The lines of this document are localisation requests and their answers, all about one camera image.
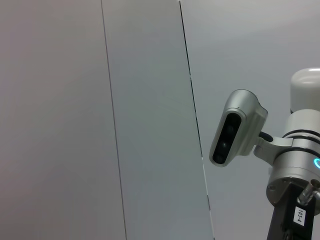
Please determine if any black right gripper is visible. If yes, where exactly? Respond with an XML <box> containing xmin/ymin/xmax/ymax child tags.
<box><xmin>266</xmin><ymin>181</ymin><xmax>320</xmax><ymax>240</ymax></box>

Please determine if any right gripper cable silver plug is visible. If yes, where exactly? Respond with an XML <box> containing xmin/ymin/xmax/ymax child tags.
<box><xmin>296</xmin><ymin>178</ymin><xmax>320</xmax><ymax>207</ymax></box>

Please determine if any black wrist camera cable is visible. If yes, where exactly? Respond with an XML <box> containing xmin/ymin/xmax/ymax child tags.
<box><xmin>257</xmin><ymin>131</ymin><xmax>274</xmax><ymax>143</ymax></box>

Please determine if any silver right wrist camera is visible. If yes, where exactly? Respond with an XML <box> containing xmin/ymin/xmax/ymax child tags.
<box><xmin>208</xmin><ymin>88</ymin><xmax>270</xmax><ymax>168</ymax></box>

